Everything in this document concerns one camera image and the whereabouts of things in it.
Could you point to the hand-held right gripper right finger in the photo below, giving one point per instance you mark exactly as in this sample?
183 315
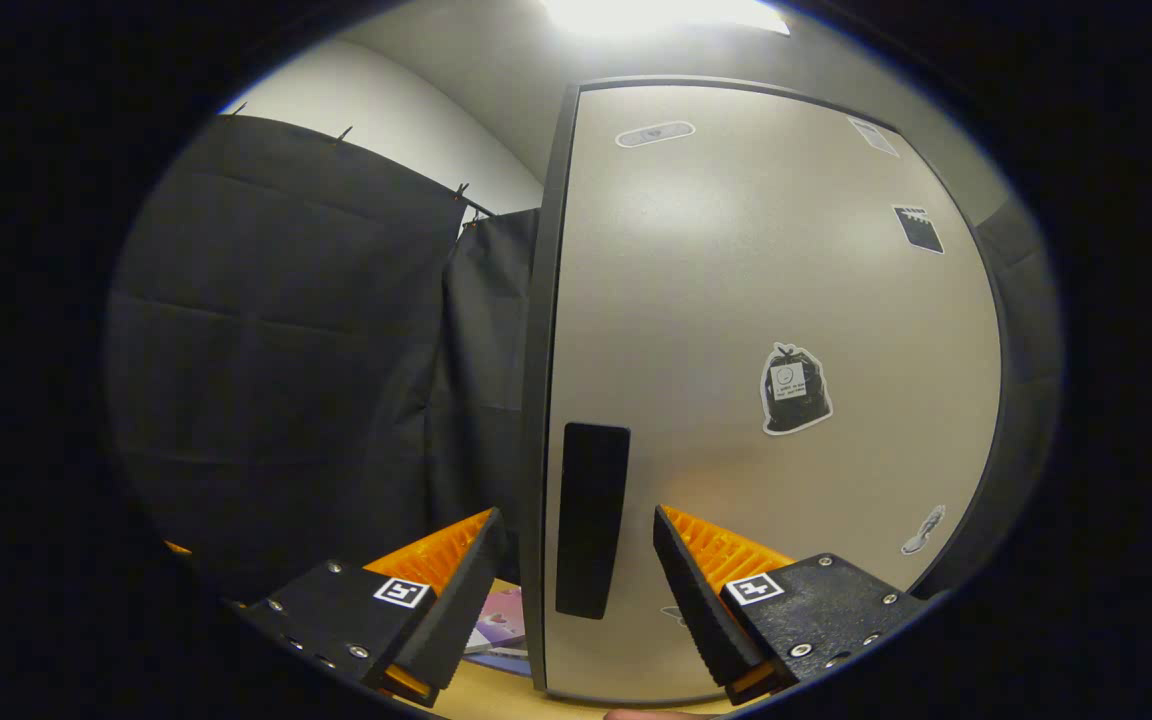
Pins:
691 610

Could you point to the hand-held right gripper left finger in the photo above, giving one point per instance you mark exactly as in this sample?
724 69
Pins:
466 610

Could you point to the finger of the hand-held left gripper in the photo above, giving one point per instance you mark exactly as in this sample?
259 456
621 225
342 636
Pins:
177 548

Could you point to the grey cabinet door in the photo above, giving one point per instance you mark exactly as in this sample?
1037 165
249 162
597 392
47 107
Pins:
736 300

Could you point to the dark grey cabinet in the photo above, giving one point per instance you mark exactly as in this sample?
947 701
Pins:
536 400

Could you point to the black backdrop cloth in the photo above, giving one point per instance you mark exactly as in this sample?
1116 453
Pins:
266 350

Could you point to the large ceiling light panel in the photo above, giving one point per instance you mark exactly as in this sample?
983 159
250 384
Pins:
661 15

